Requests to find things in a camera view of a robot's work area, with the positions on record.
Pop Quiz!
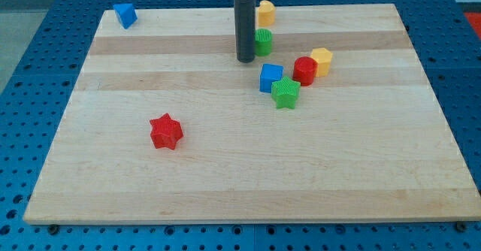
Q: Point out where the green cylinder block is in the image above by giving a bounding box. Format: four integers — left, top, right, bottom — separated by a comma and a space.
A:
255, 29, 273, 56

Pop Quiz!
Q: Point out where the wooden board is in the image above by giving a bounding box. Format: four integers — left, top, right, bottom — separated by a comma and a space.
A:
23, 4, 480, 225

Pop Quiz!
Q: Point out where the green star block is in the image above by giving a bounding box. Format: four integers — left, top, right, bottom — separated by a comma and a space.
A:
271, 77, 301, 109

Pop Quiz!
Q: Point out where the blue cube block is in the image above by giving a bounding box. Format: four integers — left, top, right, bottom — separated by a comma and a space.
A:
259, 63, 284, 93

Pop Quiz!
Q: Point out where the red star block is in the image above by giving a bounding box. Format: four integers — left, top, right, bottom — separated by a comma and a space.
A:
149, 113, 183, 150

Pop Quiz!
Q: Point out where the red cylinder block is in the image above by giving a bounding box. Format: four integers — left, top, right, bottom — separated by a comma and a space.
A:
292, 56, 318, 86

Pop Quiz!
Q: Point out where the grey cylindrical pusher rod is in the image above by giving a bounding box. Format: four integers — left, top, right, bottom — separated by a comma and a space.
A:
234, 0, 256, 63

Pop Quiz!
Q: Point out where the yellow pentagon block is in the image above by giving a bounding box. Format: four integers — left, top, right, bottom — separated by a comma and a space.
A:
310, 47, 333, 77

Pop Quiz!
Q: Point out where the yellow heart block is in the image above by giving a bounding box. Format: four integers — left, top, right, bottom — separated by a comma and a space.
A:
257, 0, 276, 27

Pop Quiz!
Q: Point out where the blue triangle block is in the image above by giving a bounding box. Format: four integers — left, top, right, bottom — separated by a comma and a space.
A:
113, 3, 138, 29

